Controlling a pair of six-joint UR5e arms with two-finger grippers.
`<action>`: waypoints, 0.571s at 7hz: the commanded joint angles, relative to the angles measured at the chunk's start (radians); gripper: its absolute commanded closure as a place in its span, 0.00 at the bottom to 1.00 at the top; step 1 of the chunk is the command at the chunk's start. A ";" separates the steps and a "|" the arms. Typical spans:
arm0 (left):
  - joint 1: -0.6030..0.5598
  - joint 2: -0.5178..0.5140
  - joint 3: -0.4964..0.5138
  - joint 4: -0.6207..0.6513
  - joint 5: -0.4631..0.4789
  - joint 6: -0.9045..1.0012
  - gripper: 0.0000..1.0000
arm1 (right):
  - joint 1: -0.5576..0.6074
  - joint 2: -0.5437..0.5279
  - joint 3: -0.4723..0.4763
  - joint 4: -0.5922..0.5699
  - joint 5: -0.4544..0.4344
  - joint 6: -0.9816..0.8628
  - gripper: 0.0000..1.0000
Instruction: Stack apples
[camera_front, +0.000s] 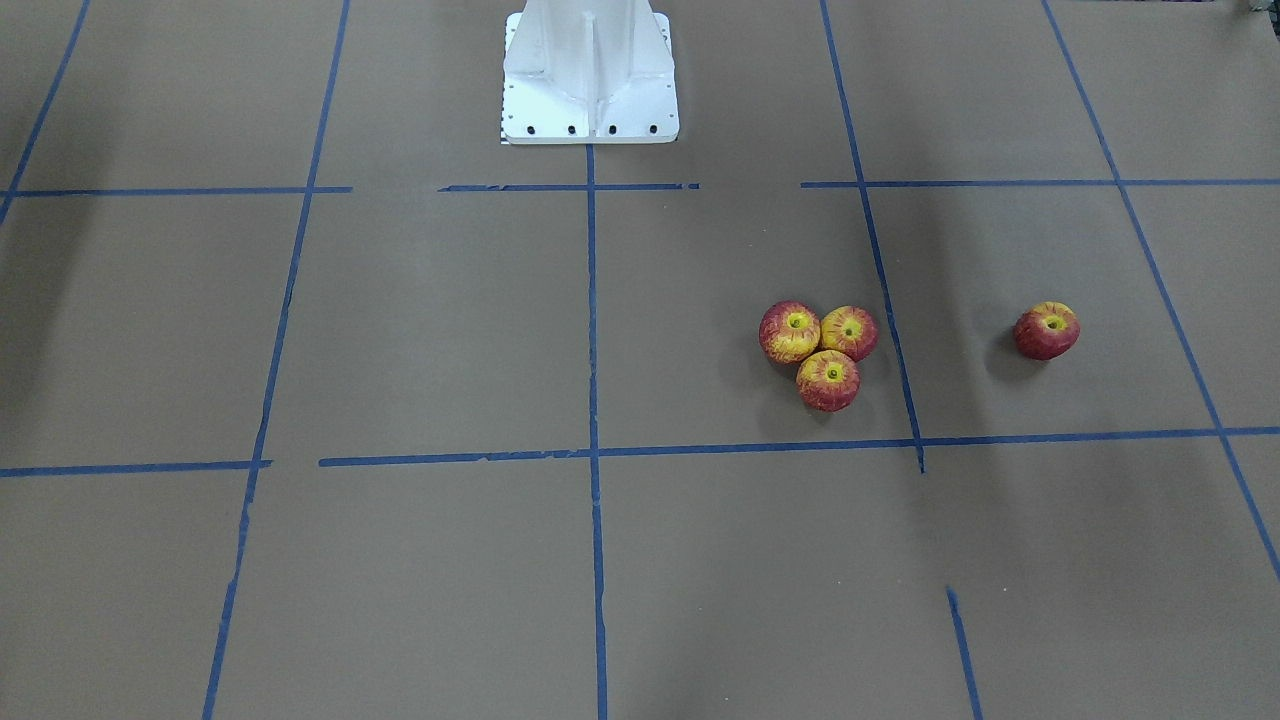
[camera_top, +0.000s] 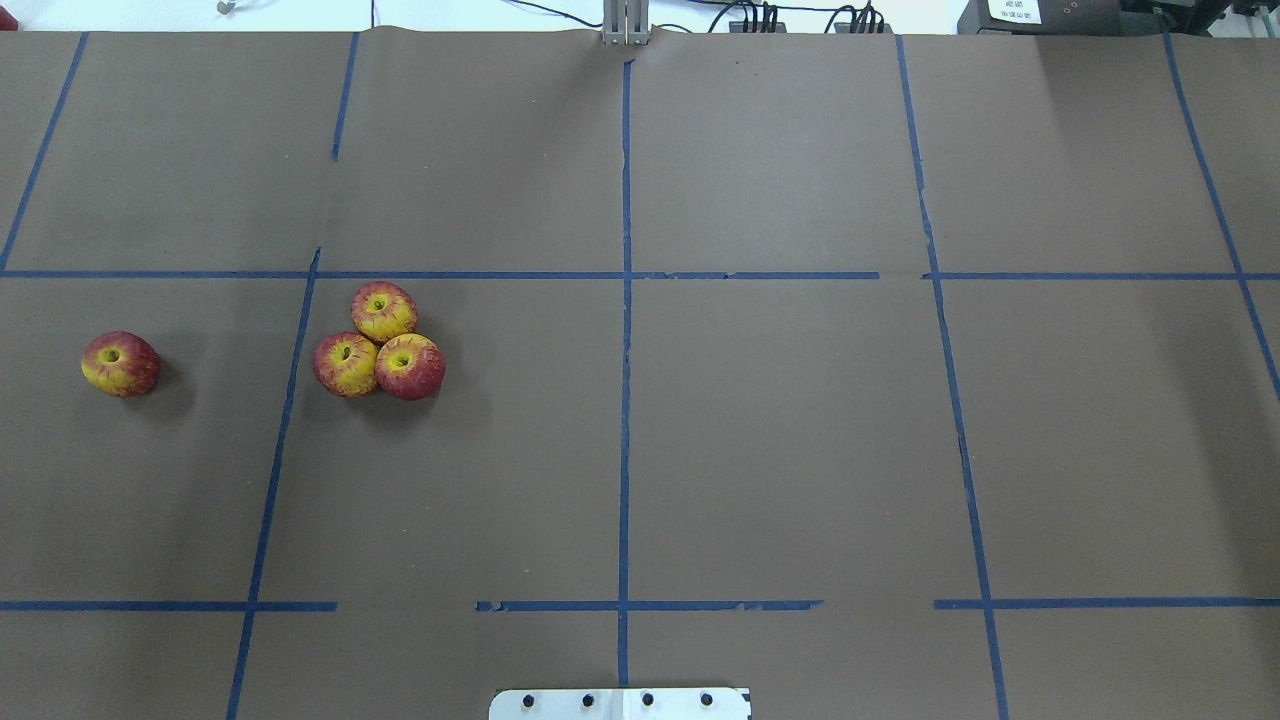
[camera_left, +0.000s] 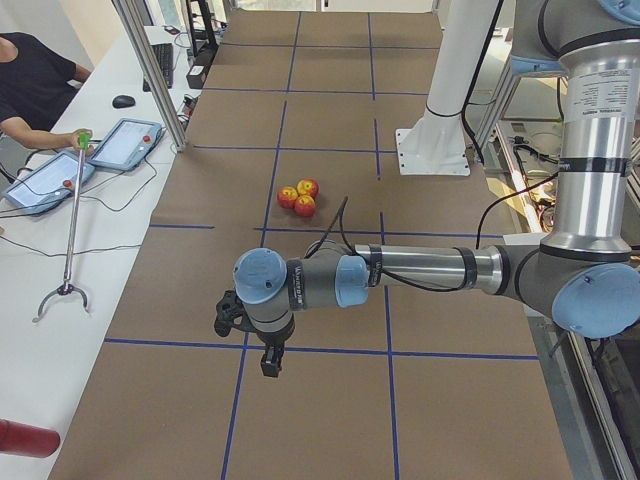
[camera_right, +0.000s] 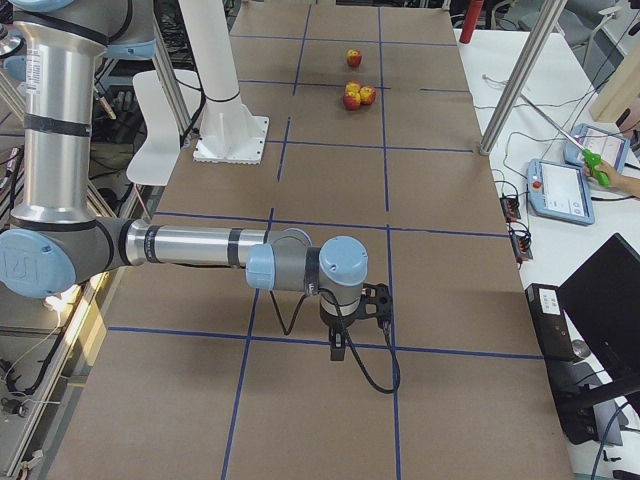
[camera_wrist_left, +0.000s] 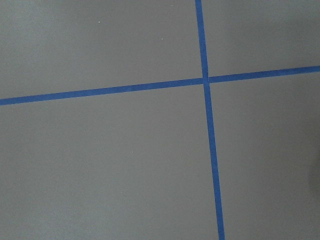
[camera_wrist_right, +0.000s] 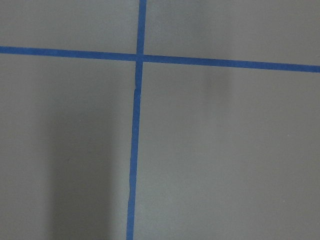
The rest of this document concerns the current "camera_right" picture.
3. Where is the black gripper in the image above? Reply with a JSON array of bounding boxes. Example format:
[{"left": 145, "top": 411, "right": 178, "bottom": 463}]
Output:
[{"left": 320, "top": 294, "right": 360, "bottom": 361}]

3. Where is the single red yellow apple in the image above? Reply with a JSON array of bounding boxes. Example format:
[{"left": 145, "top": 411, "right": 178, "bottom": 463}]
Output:
[{"left": 346, "top": 49, "right": 363, "bottom": 68}]

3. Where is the green handled reacher grabber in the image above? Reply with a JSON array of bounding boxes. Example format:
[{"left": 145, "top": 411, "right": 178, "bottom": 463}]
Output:
[{"left": 519, "top": 93, "right": 611, "bottom": 187}]

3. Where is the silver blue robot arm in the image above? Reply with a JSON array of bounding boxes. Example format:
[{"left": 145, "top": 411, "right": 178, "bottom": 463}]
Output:
[{"left": 1, "top": 1, "right": 368, "bottom": 360}]

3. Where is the person's hand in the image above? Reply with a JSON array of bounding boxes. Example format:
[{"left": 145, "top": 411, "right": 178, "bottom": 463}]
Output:
[{"left": 595, "top": 160, "right": 640, "bottom": 198}]

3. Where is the lower orange black connector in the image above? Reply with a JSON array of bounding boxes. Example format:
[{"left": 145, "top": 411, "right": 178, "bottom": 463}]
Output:
[{"left": 507, "top": 221, "right": 533, "bottom": 265}]

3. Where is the orange black connector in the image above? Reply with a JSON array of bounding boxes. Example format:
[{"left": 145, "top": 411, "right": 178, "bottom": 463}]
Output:
[
  {"left": 495, "top": 180, "right": 521, "bottom": 222},
  {"left": 507, "top": 221, "right": 533, "bottom": 265}
]

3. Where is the black computer box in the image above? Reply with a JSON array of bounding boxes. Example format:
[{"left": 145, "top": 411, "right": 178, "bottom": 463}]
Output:
[{"left": 525, "top": 283, "right": 591, "bottom": 363}]

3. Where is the upper orange black connector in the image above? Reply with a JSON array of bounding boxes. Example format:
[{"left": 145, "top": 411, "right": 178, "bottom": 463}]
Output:
[{"left": 495, "top": 180, "right": 521, "bottom": 222}]

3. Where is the front pile apple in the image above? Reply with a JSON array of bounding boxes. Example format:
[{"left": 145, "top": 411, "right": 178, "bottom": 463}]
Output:
[{"left": 342, "top": 91, "right": 361, "bottom": 111}]

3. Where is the pile apple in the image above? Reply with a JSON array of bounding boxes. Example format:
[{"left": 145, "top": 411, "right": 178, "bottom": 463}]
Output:
[
  {"left": 359, "top": 85, "right": 377, "bottom": 106},
  {"left": 342, "top": 91, "right": 361, "bottom": 111},
  {"left": 344, "top": 81, "right": 362, "bottom": 93}
]

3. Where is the back right pile apple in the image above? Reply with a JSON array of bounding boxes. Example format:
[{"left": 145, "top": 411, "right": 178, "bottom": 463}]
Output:
[{"left": 359, "top": 85, "right": 377, "bottom": 106}]

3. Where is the back left pile apple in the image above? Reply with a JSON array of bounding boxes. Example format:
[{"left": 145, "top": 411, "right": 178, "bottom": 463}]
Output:
[{"left": 344, "top": 81, "right": 362, "bottom": 93}]

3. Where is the white plastic chair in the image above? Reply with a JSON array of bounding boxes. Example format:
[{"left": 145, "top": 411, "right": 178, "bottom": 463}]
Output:
[{"left": 127, "top": 70, "right": 194, "bottom": 186}]

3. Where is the near blue teach pendant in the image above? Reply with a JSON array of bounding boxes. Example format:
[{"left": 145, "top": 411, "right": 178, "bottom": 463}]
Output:
[{"left": 527, "top": 159, "right": 595, "bottom": 225}]

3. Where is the blue teach pendant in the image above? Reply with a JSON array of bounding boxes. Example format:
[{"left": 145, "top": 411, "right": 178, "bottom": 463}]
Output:
[
  {"left": 527, "top": 159, "right": 595, "bottom": 225},
  {"left": 571, "top": 123, "right": 630, "bottom": 173}
]

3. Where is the black monitor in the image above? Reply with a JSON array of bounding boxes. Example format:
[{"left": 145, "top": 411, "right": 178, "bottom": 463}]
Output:
[{"left": 558, "top": 233, "right": 639, "bottom": 380}]

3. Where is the far blue teach pendant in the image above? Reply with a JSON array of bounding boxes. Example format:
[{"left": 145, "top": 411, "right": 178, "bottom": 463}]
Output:
[{"left": 571, "top": 123, "right": 630, "bottom": 173}]

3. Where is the red cylinder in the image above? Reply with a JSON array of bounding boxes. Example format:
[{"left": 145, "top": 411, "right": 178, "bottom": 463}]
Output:
[{"left": 459, "top": 0, "right": 484, "bottom": 44}]

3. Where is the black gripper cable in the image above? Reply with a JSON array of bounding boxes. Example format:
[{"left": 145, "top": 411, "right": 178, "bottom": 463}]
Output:
[{"left": 268, "top": 289, "right": 402, "bottom": 395}]

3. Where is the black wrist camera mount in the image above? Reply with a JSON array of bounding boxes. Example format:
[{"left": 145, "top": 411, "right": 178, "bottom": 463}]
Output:
[{"left": 358, "top": 283, "right": 394, "bottom": 333}]

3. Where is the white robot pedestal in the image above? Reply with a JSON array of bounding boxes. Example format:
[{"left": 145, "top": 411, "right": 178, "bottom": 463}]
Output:
[{"left": 179, "top": 0, "right": 269, "bottom": 164}]

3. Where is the aluminium frame post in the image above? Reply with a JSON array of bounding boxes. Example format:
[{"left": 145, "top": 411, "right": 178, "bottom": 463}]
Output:
[{"left": 479, "top": 0, "right": 567, "bottom": 156}]

